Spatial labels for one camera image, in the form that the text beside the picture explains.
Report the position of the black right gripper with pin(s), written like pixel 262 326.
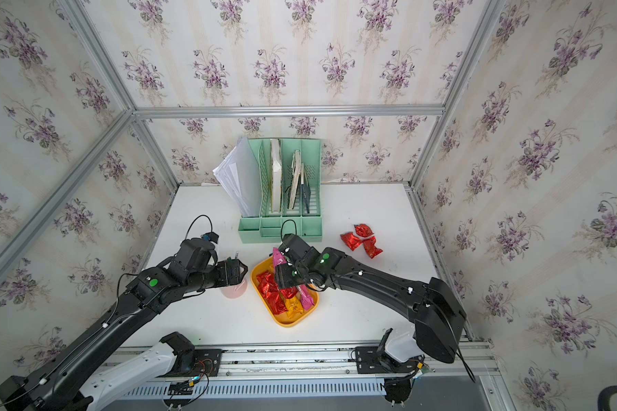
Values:
pixel 281 277

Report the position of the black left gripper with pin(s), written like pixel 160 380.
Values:
pixel 225 279

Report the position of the orange tea bag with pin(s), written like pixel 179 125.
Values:
pixel 312 285
pixel 294 308

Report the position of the pink tea bag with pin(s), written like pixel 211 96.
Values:
pixel 278 258
pixel 306 299

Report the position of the red tea bag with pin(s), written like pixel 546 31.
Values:
pixel 363 231
pixel 276 303
pixel 266 284
pixel 351 240
pixel 289 293
pixel 370 247

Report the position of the yellow plastic storage tray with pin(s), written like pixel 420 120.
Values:
pixel 283 319

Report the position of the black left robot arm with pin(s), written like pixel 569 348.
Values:
pixel 63 383

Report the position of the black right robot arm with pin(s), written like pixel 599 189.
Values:
pixel 435 313

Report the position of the pink metal pen cup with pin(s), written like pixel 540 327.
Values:
pixel 235 291

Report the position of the dark notebooks in organizer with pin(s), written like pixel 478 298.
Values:
pixel 299 191

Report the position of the white paper stack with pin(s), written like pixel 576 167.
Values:
pixel 239 175

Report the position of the mint green file organizer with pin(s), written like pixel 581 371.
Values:
pixel 269 227

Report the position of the white book in organizer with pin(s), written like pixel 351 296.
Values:
pixel 277 174

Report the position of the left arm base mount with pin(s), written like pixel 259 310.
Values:
pixel 188 360

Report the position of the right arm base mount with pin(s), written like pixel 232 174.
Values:
pixel 396 353

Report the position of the aluminium front rail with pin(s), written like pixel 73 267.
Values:
pixel 334 360

